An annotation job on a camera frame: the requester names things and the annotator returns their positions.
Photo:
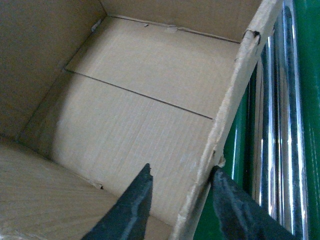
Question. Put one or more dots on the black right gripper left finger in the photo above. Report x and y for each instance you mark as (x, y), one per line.
(127, 219)

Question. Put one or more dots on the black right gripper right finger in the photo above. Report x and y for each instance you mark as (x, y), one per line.
(240, 217)

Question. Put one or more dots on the large cardboard box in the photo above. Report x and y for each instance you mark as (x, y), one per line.
(93, 90)

